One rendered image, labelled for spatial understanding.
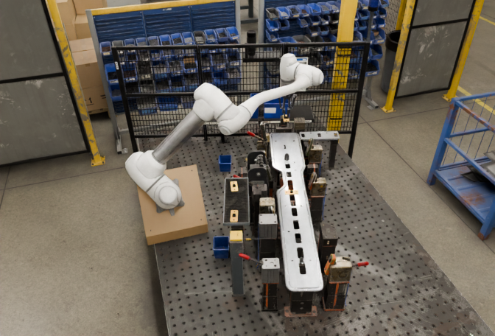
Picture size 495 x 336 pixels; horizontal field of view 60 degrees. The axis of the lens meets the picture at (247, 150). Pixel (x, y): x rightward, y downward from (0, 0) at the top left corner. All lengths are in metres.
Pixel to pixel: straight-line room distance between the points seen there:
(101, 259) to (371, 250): 2.17
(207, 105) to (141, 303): 1.72
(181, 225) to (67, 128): 2.19
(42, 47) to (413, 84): 4.11
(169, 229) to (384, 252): 1.35
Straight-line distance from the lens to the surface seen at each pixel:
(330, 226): 2.46
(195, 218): 2.80
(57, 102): 4.48
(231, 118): 2.33
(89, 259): 3.86
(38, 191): 4.70
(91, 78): 5.32
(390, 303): 2.62
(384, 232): 2.96
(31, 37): 4.23
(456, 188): 4.35
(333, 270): 2.25
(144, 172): 2.55
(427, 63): 5.66
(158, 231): 2.79
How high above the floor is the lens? 2.78
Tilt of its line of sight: 36 degrees down
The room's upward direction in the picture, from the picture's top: 1 degrees counter-clockwise
